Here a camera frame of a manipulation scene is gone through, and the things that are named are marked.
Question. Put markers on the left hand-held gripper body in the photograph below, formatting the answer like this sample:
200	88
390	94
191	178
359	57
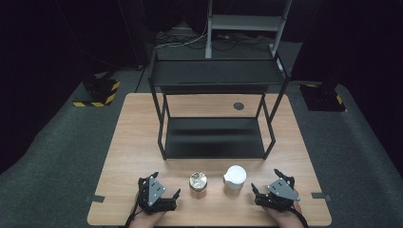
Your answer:
152	193

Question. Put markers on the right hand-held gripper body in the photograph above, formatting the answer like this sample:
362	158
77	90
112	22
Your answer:
280	191

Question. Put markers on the glass jar with gold lid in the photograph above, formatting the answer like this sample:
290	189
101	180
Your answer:
198	185

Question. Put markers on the white cup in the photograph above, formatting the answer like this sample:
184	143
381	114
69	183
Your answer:
234	179

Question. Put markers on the black metal shelf rack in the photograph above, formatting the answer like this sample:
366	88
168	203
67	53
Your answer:
215	136

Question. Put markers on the person's right hand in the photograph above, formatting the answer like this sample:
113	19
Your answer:
283	218

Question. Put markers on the person's left hand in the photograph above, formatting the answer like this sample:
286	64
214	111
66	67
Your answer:
145	220

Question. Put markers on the grey tape piece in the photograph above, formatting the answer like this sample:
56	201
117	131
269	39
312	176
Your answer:
95	198
321	196

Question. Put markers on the black round table grommet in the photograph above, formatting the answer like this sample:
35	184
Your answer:
239	106

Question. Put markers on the black yellow striped stand base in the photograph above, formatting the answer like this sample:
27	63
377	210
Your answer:
321	98
99	91

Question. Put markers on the white metal stand frame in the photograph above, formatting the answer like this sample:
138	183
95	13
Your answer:
244	22

